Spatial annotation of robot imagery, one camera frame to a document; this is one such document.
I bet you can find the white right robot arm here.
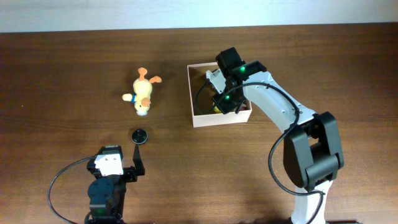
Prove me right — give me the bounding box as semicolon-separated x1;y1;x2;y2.
208;47;345;223

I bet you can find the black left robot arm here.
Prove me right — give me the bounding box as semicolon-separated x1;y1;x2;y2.
84;145;145;224

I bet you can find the yellow plush duck toy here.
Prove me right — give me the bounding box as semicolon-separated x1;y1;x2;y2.
122;67;162;116

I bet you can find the pink cardboard box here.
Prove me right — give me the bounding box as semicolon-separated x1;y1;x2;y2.
187;62;252;128

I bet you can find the yellow round toy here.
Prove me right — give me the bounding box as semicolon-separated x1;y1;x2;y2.
213;105;221;113

